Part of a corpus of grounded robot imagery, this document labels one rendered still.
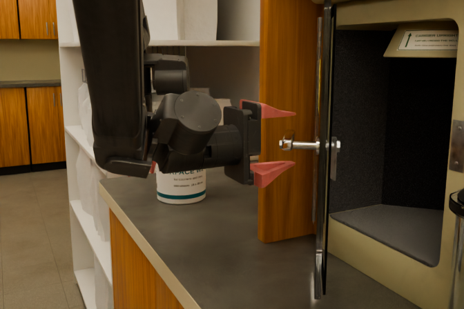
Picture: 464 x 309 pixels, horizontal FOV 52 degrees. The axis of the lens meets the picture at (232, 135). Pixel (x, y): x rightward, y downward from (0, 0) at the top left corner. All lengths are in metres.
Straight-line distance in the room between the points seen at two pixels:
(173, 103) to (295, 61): 0.44
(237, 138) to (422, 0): 0.33
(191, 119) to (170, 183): 0.67
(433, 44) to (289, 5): 0.29
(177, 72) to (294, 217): 0.39
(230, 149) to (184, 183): 0.58
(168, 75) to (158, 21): 0.95
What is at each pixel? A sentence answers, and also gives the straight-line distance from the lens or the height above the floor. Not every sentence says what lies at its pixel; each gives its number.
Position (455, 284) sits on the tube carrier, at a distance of 0.61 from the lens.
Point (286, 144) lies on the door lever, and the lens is 0.64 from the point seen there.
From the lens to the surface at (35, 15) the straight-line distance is 5.65.
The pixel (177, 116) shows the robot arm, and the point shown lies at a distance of 0.54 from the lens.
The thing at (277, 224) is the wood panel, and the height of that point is 0.98.
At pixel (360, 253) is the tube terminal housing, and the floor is 0.97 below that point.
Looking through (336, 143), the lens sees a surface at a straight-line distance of 0.64.
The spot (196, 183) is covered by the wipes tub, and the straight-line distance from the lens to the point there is 1.21.
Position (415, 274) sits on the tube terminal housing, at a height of 0.99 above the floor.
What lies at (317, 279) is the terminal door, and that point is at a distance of 0.66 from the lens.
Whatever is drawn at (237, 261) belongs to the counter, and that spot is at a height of 0.94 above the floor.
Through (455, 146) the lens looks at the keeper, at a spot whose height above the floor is 1.20.
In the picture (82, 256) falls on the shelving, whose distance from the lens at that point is 2.92.
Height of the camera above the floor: 1.33
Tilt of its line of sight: 10 degrees down
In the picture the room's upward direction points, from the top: straight up
